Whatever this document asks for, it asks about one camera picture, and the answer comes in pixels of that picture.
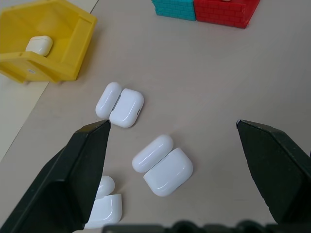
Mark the teal brick-pattern block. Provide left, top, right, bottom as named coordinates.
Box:
left=151, top=0, right=197, bottom=22

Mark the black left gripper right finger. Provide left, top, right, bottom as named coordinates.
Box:
left=236, top=119, right=311, bottom=225

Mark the white earbud case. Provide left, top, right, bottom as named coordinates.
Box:
left=95, top=82, right=145, bottom=129
left=132, top=134, right=194, bottom=198
left=25, top=35, right=53, bottom=57
left=84, top=175, right=122, bottom=230

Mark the red brick-pattern block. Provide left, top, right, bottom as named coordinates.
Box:
left=193, top=0, right=261, bottom=30

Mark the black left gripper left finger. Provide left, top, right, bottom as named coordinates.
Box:
left=0, top=119, right=111, bottom=233

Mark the yellow plastic bin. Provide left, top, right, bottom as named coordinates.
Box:
left=0, top=0, right=98, bottom=85

